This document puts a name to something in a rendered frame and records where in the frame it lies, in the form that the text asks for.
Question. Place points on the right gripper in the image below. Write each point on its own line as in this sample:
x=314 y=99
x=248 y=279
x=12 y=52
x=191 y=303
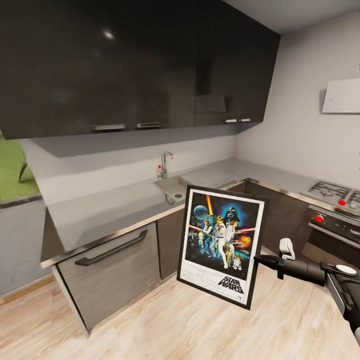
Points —
x=297 y=268

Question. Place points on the oven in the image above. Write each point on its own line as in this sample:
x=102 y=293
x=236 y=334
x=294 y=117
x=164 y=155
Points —
x=330 y=237

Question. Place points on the cabinet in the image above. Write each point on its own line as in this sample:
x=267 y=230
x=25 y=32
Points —
x=236 y=57
x=78 y=67

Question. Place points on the poster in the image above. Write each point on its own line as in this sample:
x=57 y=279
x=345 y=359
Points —
x=222 y=232

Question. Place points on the dishwasher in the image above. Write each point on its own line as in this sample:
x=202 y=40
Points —
x=107 y=276

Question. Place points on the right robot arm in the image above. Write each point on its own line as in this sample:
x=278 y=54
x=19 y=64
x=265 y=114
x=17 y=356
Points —
x=342 y=282

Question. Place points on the range hood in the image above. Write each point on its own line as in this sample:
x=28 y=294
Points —
x=342 y=96

